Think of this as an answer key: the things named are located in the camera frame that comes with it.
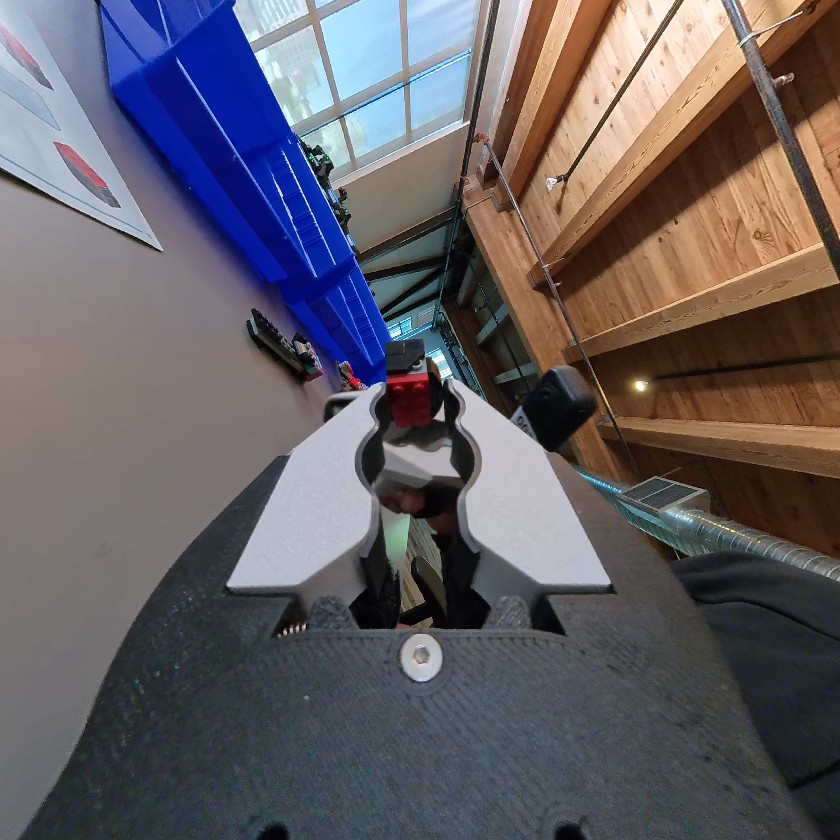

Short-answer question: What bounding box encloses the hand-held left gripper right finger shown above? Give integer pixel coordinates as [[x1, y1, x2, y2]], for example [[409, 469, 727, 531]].
[[445, 379, 616, 627]]

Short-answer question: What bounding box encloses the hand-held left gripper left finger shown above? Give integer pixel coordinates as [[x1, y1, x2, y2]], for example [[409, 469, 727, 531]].
[[226, 382, 396, 627]]

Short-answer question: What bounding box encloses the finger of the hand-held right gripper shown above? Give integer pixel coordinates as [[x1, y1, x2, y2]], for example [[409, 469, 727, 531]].
[[323, 390, 370, 422], [375, 430, 466, 492]]

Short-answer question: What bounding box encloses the red black toy brick build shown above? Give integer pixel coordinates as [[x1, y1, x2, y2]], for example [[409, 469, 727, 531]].
[[384, 340, 442, 429]]

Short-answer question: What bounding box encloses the blue plastic bin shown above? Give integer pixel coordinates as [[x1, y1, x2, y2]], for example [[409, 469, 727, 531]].
[[282, 266, 389, 386], [98, 0, 358, 284]]

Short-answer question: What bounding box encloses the grey desk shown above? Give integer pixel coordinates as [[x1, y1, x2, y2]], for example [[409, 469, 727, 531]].
[[0, 20, 395, 840]]

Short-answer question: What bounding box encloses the person's right hand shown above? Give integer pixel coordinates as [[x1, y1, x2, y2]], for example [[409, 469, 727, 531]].
[[378, 489, 426, 522]]

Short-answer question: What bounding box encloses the long black toy brick assembly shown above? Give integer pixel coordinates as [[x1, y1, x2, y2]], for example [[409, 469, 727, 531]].
[[246, 308, 325, 383]]

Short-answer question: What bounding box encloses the ceiling vent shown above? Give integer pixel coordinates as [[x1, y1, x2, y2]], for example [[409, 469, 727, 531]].
[[620, 478, 711, 515]]

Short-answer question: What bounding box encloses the person's black jacket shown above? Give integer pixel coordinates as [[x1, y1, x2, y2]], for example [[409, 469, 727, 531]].
[[669, 550, 840, 791]]

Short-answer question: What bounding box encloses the large window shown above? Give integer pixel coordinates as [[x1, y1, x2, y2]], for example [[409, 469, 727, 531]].
[[233, 0, 483, 179]]

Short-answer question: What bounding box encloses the instruction booklet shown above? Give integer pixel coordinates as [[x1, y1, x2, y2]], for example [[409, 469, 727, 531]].
[[0, 0, 164, 252]]

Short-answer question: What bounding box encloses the silver air duct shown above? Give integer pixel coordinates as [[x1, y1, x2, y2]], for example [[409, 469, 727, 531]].
[[571, 462, 840, 578]]

